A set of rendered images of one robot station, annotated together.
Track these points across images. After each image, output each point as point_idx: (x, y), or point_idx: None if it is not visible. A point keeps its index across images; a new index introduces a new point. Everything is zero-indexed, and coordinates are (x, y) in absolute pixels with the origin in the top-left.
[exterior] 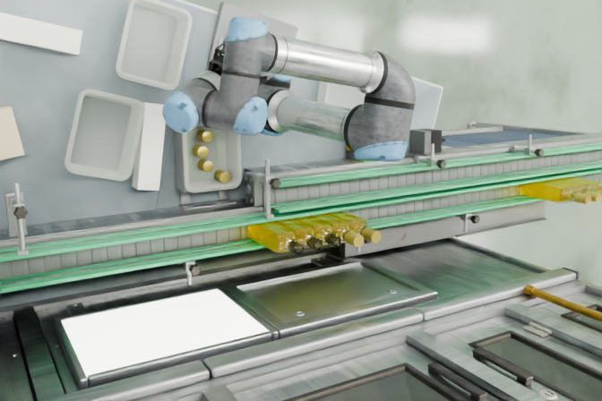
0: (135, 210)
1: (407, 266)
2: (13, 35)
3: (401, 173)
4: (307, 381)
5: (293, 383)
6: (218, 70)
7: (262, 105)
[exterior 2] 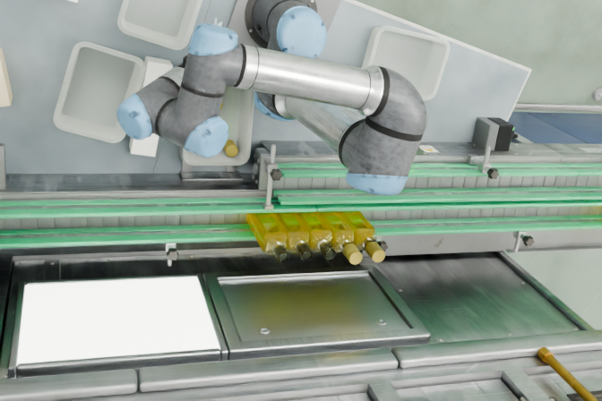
0: (131, 172)
1: (426, 283)
2: None
3: None
4: None
5: None
6: None
7: (218, 128)
